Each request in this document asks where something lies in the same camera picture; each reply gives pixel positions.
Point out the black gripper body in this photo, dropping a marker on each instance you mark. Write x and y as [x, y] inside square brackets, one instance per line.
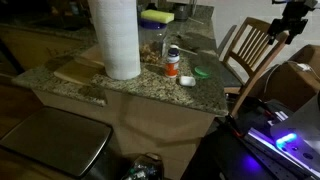
[295, 11]

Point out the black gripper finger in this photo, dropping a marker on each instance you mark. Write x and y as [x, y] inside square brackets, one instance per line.
[276, 28]
[297, 30]

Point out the white bar of soap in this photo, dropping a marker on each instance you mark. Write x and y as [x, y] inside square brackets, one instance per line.
[187, 81]

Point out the wooden chair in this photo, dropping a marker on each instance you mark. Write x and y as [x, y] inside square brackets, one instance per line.
[256, 73]

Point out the brown cardboard box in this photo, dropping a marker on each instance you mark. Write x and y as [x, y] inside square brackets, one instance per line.
[290, 86]

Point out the white thin stick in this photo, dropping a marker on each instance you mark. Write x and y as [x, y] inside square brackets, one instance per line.
[197, 21]

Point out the metal cup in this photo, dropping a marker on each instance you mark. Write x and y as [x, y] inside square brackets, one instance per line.
[180, 11]

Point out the orange pill bottle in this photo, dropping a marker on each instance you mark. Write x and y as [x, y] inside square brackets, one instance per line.
[172, 66]

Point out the yellow sponge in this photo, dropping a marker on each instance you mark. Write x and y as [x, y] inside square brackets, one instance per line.
[157, 16]

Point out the clear jar purple lid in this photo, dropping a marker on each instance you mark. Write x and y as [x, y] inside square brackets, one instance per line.
[151, 36]

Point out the white paper towel roll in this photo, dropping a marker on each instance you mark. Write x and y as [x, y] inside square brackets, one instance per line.
[116, 40]

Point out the plastic bag of bottles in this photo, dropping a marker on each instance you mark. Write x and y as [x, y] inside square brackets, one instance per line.
[143, 168]

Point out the wooden cutting board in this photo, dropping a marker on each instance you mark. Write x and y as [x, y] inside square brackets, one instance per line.
[75, 71]

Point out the steel trash can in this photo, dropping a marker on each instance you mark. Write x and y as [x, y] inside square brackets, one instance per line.
[56, 138]

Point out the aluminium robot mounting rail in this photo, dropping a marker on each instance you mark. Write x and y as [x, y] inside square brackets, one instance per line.
[266, 146]

